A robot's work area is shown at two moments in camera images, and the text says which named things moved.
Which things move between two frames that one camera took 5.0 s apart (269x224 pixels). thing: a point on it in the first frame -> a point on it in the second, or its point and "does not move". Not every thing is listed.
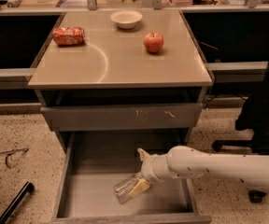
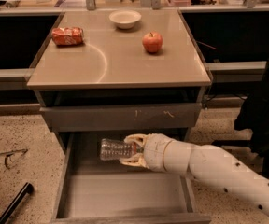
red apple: (153, 42) does not move
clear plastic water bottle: (122, 189) -> (115, 149)
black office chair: (263, 113) does not move
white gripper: (149, 169) -> (153, 152)
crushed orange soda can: (68, 35) does not move
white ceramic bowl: (126, 19) does not move
